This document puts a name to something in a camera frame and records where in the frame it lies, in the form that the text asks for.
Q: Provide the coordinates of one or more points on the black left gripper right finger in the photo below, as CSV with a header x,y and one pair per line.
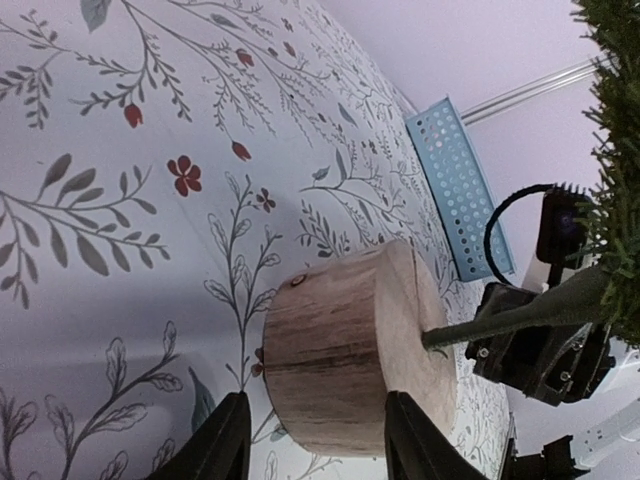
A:
x,y
416,449

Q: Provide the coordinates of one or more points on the floral patterned table mat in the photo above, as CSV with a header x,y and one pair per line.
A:
x,y
165,165

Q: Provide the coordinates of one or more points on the small green christmas tree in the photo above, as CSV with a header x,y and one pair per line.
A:
x,y
607,292

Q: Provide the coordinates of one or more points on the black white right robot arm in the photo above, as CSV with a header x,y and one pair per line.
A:
x,y
602,436

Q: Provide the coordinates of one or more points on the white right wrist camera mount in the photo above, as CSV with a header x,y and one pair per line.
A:
x,y
561,238

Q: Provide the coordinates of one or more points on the right aluminium corner post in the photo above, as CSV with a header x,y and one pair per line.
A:
x,y
547,84

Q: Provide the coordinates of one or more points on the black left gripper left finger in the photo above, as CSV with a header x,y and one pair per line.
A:
x,y
219,450

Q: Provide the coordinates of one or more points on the light blue plastic basket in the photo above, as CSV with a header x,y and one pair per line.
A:
x,y
457,182

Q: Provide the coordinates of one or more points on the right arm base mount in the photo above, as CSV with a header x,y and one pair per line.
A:
x,y
555,460

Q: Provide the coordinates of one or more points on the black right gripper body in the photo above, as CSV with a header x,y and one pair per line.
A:
x,y
551,364

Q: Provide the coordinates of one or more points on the wooden tree stump base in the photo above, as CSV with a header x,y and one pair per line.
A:
x,y
340,336

